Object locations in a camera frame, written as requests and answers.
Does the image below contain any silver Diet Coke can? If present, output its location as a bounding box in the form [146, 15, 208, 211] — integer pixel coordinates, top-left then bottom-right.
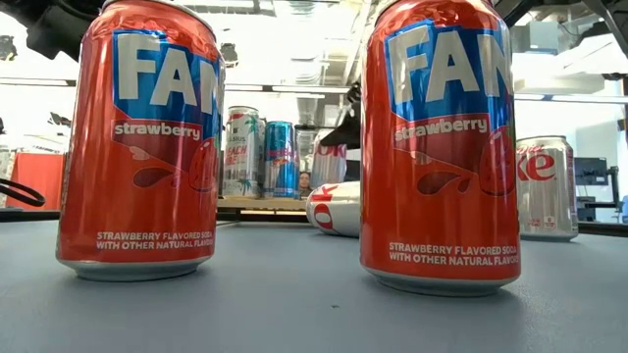
[305, 180, 363, 239]
[514, 135, 581, 243]
[311, 141, 348, 190]

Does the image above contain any blue silver Red Bull can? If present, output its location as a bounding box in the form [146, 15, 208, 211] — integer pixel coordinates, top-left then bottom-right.
[263, 121, 301, 200]

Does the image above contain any red Fanta strawberry can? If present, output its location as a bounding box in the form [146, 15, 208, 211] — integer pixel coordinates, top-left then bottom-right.
[360, 0, 523, 298]
[55, 0, 227, 283]

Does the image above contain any person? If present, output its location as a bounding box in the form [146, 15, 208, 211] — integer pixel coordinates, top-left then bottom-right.
[297, 171, 313, 200]

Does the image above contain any black monitor on stand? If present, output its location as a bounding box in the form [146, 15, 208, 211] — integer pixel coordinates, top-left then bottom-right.
[573, 156, 620, 223]

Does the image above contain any orange red partition panel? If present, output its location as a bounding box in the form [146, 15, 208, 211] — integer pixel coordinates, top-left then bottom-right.
[5, 151, 66, 212]

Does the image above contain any wooden shelf with wire frame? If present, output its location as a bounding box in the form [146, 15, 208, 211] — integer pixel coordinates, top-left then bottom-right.
[217, 194, 311, 225]

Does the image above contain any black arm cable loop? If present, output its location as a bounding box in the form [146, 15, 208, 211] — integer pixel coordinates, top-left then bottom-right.
[0, 177, 47, 208]

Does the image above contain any black aluminium table frame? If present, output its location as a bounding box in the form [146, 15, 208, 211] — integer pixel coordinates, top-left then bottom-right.
[0, 208, 628, 239]

